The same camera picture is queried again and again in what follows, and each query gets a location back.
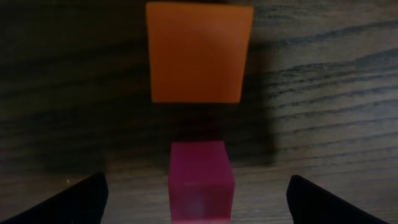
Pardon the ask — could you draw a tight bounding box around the orange cube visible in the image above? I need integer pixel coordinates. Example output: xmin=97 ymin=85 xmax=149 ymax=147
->
xmin=145 ymin=1 xmax=254 ymax=103

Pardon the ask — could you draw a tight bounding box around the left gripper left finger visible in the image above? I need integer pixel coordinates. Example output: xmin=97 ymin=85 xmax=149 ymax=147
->
xmin=0 ymin=172 xmax=109 ymax=224

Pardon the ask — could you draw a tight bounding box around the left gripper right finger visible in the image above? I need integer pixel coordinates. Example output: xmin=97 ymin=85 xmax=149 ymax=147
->
xmin=285 ymin=174 xmax=392 ymax=224

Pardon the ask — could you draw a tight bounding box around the red cube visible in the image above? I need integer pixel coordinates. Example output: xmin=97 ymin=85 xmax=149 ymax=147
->
xmin=169 ymin=140 xmax=236 ymax=224

